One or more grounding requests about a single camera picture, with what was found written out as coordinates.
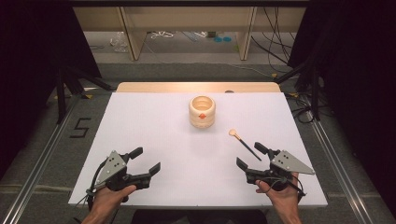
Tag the cream wooden pot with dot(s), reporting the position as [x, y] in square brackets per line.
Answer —
[202, 112]

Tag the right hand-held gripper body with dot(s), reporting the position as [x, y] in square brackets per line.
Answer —
[281, 165]

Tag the black curtain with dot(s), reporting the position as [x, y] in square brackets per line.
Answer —
[31, 62]
[358, 77]

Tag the person's left hand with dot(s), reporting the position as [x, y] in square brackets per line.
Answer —
[107, 199]

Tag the person's right hand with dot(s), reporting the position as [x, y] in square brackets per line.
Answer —
[283, 197]

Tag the white table board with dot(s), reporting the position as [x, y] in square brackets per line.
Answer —
[186, 161]

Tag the black metal stand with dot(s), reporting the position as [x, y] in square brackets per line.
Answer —
[314, 93]
[62, 93]

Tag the blue disc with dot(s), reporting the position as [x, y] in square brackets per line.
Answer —
[227, 39]
[218, 39]

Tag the wooden table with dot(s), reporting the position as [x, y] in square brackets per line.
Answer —
[174, 87]

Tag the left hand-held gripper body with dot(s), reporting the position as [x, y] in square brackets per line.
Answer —
[113, 165]

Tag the clear plastic bag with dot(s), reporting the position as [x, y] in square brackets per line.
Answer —
[119, 42]

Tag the person's dark lap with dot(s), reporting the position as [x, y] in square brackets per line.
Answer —
[199, 217]

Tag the aluminium floor rail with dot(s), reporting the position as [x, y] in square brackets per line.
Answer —
[37, 174]
[339, 174]

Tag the light wooden shelf unit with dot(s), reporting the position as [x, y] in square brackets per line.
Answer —
[186, 18]

